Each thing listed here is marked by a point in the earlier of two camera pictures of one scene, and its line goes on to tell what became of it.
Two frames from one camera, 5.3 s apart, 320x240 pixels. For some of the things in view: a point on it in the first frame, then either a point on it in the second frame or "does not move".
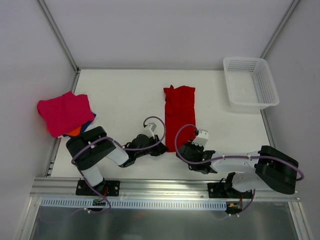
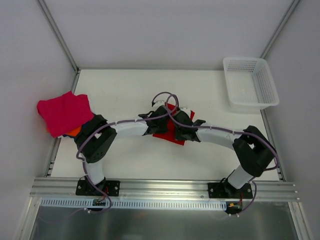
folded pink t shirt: (65, 113) does not move
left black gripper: (155, 149) to (162, 122)
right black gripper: (186, 151) to (182, 129)
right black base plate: (221, 190) does not move
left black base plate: (112, 189) does not move
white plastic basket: (251, 87) does not move
